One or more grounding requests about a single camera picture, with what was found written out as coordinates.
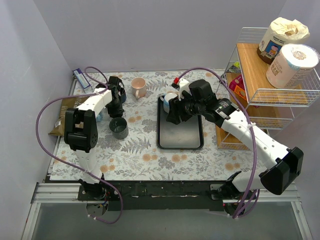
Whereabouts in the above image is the blue white mug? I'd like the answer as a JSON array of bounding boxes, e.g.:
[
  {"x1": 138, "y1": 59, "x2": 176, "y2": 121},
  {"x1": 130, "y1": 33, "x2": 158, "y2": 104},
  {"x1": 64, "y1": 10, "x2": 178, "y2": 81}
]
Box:
[{"x1": 160, "y1": 92, "x2": 178, "y2": 114}]

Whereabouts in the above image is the black tray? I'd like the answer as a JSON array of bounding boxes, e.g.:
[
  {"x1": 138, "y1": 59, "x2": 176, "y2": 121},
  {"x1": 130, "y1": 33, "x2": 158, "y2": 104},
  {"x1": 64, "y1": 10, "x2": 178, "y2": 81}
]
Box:
[{"x1": 156, "y1": 97, "x2": 204, "y2": 150}]

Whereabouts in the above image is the dark blue mug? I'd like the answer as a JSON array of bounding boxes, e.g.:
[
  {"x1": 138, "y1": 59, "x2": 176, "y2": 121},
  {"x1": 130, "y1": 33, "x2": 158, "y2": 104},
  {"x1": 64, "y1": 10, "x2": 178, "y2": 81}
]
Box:
[{"x1": 118, "y1": 86, "x2": 127, "y2": 103}]

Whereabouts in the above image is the small purple white box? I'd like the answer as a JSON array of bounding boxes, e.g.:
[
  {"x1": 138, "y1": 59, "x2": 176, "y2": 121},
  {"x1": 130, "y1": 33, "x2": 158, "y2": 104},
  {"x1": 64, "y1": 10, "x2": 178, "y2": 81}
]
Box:
[{"x1": 72, "y1": 68, "x2": 92, "y2": 94}]

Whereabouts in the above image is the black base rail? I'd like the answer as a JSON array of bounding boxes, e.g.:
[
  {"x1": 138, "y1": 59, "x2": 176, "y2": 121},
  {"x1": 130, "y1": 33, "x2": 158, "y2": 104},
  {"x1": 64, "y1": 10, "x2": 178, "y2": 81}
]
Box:
[{"x1": 77, "y1": 180, "x2": 243, "y2": 212}]

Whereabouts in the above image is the pink orange box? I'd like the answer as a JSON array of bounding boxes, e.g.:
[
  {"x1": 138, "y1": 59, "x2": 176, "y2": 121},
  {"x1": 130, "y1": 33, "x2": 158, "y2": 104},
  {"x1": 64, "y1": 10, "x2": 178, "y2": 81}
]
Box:
[{"x1": 226, "y1": 73, "x2": 248, "y2": 107}]

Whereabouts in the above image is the brown snack bag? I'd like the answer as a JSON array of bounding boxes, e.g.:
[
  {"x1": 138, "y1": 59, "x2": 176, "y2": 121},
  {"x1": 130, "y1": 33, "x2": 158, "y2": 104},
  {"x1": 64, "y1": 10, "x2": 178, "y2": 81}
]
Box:
[{"x1": 49, "y1": 97, "x2": 88, "y2": 137}]

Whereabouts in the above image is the floral table mat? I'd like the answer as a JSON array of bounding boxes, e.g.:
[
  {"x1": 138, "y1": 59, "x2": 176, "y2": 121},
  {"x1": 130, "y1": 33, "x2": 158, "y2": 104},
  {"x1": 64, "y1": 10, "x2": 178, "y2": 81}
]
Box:
[{"x1": 49, "y1": 71, "x2": 282, "y2": 181}]

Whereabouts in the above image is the pink mug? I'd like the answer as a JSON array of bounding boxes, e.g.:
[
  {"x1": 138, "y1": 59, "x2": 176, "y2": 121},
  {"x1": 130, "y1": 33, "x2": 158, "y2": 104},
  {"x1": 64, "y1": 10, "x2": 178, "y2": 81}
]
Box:
[{"x1": 131, "y1": 77, "x2": 147, "y2": 99}]

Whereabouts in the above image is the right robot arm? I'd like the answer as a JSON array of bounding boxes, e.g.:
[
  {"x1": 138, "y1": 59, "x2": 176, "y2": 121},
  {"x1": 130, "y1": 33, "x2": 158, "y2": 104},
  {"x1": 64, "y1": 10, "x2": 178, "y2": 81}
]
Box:
[{"x1": 166, "y1": 78, "x2": 304, "y2": 199}]

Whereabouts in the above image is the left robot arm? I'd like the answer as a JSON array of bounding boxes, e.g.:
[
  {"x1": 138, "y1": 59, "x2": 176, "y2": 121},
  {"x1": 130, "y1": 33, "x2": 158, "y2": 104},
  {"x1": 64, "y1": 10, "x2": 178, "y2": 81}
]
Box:
[{"x1": 64, "y1": 76, "x2": 127, "y2": 200}]

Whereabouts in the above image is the brown printed toilet roll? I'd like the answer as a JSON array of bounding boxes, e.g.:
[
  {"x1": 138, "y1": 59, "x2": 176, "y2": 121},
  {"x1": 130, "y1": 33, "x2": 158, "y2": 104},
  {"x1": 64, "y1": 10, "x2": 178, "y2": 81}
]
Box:
[{"x1": 256, "y1": 17, "x2": 310, "y2": 65}]

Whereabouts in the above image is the wire wooden shelf rack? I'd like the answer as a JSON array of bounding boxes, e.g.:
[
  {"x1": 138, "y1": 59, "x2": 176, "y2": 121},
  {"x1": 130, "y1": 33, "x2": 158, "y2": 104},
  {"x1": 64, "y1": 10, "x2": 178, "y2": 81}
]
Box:
[{"x1": 222, "y1": 27, "x2": 320, "y2": 137}]

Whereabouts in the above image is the light blue faceted mug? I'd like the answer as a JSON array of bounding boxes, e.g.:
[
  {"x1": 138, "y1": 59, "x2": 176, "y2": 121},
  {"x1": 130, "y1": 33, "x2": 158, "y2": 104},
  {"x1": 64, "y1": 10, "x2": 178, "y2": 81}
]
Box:
[{"x1": 96, "y1": 112, "x2": 103, "y2": 123}]

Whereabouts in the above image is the wrapped white toilet roll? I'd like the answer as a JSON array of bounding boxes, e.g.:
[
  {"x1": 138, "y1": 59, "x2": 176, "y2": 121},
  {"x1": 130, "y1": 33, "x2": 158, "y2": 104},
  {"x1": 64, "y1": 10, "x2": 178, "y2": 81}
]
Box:
[{"x1": 266, "y1": 43, "x2": 320, "y2": 89}]

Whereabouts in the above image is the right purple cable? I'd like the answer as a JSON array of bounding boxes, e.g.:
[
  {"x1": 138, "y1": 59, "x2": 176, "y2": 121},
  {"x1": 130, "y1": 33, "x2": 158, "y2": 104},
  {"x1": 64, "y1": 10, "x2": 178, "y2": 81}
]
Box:
[{"x1": 176, "y1": 66, "x2": 261, "y2": 220}]

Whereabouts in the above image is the dark grey mug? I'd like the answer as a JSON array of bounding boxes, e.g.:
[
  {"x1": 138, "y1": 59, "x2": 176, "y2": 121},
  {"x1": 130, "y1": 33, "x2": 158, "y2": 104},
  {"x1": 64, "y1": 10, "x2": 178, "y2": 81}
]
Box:
[{"x1": 109, "y1": 117, "x2": 129, "y2": 140}]

